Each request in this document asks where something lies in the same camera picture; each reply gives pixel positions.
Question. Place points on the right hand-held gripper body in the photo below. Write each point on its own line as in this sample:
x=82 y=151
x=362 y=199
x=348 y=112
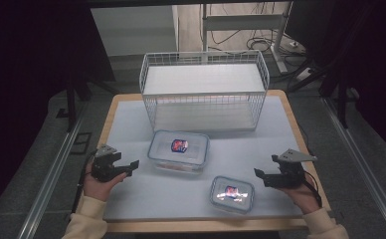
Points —
x=290 y=176

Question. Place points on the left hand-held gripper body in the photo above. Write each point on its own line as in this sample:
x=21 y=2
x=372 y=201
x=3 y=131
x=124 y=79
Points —
x=103 y=167

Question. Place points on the small clear plastic food container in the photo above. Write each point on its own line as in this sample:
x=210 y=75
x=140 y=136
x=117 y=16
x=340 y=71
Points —
x=232 y=195

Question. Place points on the large clear plastic food container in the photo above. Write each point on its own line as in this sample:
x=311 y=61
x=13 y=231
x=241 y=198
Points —
x=179 y=152

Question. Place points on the person's left hand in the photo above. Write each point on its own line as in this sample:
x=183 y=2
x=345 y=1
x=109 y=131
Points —
x=98 y=190

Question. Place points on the person's right hand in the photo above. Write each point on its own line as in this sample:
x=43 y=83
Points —
x=305 y=197

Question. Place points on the white table mat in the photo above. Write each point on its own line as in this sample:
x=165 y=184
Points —
x=167 y=195

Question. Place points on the dark metal stand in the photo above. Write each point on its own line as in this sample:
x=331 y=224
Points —
x=342 y=106
x=71 y=103

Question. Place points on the wooden table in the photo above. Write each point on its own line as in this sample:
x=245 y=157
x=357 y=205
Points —
x=197 y=226

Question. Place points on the white power strip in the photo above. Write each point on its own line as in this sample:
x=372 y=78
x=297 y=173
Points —
x=304 y=74

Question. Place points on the white panel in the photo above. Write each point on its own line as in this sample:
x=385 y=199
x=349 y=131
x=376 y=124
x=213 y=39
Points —
x=133 y=30

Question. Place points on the black floor bracket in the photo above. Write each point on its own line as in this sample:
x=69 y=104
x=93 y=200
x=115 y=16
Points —
x=81 y=143

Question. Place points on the aluminium floor rail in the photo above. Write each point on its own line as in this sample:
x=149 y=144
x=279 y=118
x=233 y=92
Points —
x=366 y=169
x=46 y=189

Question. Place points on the grey metal desk frame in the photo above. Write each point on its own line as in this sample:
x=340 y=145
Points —
x=244 y=22

